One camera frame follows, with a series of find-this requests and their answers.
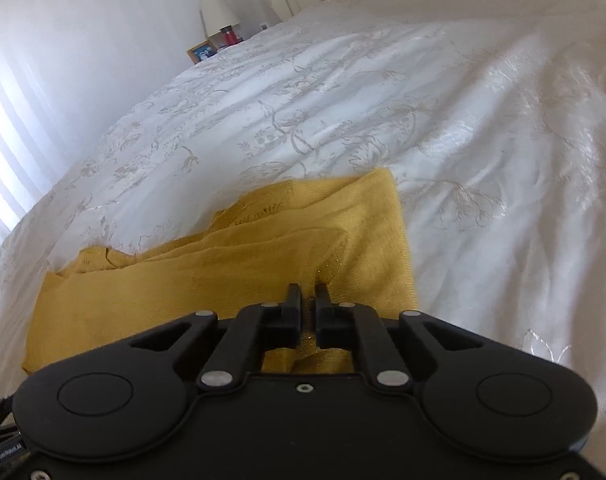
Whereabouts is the yellow knitted sweater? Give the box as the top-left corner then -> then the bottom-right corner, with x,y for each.
22,169 -> 418,373

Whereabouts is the white embroidered bedspread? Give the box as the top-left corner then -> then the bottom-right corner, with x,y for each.
0,0 -> 606,471

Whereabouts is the red candle jar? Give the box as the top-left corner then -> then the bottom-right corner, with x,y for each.
220,26 -> 240,47

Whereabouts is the white table lamp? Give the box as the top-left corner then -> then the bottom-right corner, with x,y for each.
200,0 -> 241,38

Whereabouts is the wooden picture frame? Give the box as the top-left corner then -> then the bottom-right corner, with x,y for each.
187,40 -> 217,64

